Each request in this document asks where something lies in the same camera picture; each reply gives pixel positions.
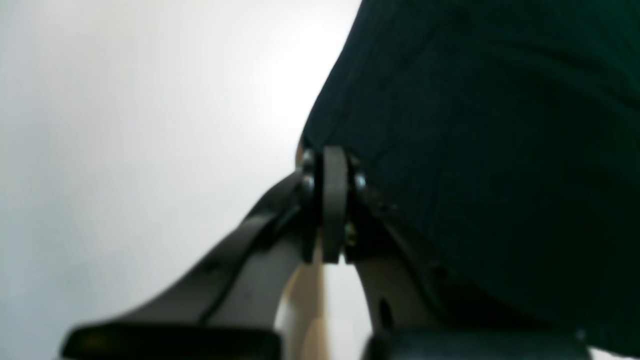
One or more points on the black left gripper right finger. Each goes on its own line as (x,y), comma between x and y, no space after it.
(422,309)

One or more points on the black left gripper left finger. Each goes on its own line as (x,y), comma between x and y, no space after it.
(225,307)

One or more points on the black T-shirt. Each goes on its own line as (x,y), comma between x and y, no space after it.
(507,132)

